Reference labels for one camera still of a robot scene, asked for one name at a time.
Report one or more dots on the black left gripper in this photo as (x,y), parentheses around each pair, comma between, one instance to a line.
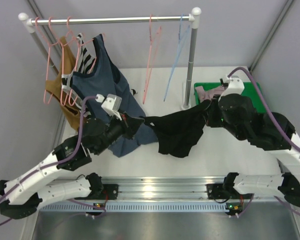
(127,126)

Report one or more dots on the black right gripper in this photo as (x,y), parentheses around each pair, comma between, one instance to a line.
(210,114)

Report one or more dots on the black tank top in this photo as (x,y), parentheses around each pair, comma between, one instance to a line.
(178,132)

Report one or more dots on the pink wire hanger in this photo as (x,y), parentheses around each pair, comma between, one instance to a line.
(154,39)

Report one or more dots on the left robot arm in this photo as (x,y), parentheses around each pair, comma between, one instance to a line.
(34,190)

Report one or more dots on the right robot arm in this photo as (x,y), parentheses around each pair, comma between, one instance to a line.
(237,115)

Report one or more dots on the pink hanger with blue top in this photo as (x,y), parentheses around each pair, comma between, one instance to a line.
(75,75)

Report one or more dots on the striped tank top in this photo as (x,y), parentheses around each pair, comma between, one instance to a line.
(83,62)

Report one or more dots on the pink hanger with striped top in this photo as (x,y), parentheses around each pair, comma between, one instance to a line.
(69,32)

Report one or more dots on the pink hanger with brown top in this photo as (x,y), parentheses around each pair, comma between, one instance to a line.
(49,44)

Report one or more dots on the pink crumpled garment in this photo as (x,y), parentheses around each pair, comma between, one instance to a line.
(208,94)

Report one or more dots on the green plastic tray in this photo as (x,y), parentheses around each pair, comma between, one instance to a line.
(250,98)

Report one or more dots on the silver clothes rack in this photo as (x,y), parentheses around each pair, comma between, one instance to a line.
(193,18)

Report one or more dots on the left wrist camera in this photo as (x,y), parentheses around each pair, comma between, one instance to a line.
(110,104)

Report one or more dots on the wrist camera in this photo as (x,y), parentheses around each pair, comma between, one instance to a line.
(110,104)
(232,85)

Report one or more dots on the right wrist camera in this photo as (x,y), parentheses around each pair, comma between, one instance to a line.
(232,85)

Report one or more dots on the aluminium mounting rail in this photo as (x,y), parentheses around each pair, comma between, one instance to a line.
(186,188)

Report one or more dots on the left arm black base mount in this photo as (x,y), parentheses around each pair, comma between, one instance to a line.
(110,191)

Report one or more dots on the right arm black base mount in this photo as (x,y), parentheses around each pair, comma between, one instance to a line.
(225,190)

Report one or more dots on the perforated cable duct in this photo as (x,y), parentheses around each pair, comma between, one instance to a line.
(145,207)

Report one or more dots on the light blue wire hanger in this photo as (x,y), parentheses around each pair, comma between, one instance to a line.
(183,33)

